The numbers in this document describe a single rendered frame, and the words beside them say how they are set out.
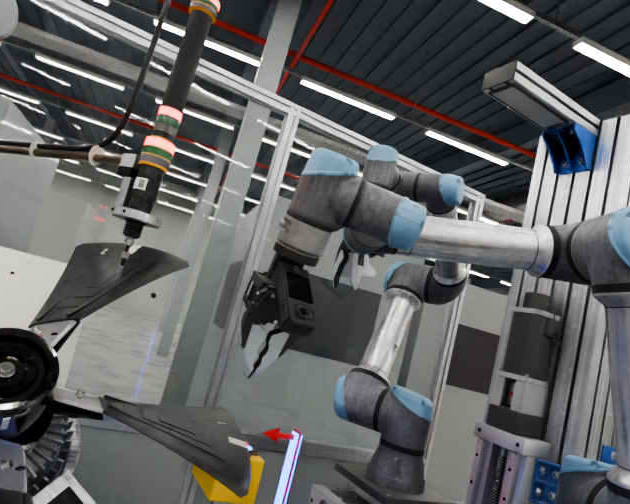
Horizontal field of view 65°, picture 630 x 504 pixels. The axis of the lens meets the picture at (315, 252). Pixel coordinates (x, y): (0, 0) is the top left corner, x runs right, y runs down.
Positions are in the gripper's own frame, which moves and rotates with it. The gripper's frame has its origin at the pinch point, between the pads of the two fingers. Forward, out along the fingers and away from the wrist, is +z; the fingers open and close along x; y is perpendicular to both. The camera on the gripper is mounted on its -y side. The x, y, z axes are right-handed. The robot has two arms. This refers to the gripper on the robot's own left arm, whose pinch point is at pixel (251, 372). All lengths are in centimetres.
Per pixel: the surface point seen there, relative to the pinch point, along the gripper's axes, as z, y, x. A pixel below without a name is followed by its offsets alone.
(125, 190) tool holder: -18.4, 10.9, 25.3
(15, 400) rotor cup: 7.5, -5.8, 29.4
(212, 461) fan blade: 10.3, -8.0, 3.7
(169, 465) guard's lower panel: 60, 59, -13
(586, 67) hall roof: -336, 517, -520
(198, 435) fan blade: 10.1, -2.8, 5.1
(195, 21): -46, 17, 24
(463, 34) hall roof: -310, 588, -352
